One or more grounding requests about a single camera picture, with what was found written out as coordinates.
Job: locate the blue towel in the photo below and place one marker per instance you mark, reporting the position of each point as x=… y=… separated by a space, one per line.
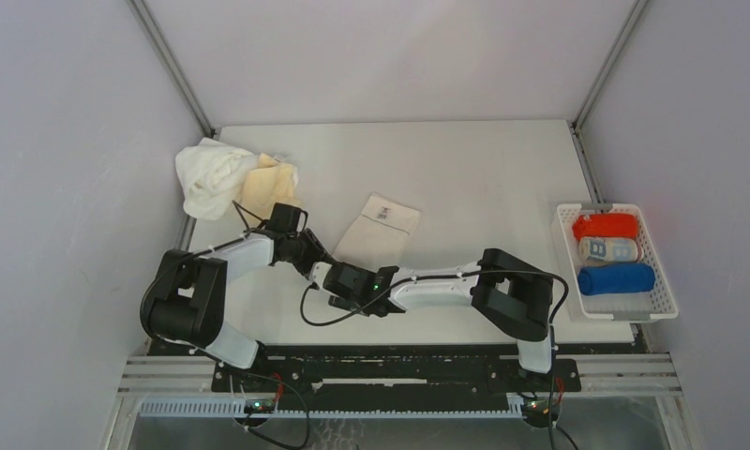
x=618 y=278

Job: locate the cream towel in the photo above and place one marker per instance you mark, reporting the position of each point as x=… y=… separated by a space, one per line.
x=379 y=234

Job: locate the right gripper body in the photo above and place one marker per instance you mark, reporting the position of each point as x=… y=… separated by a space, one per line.
x=324 y=274

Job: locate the white plastic basket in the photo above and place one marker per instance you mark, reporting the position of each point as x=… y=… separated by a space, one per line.
x=643 y=307

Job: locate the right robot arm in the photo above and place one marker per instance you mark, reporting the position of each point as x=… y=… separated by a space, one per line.
x=511 y=294

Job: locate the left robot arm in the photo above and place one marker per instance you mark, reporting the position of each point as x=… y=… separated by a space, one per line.
x=185 y=303

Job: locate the red rolled towel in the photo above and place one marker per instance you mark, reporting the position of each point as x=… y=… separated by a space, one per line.
x=608 y=225

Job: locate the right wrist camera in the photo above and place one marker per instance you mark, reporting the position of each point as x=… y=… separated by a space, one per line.
x=343 y=280

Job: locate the yellow towel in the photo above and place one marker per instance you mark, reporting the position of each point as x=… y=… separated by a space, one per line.
x=273 y=181

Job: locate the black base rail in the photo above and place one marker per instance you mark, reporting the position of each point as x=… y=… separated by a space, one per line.
x=395 y=378

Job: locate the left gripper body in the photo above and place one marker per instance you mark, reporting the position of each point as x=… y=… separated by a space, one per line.
x=305 y=251

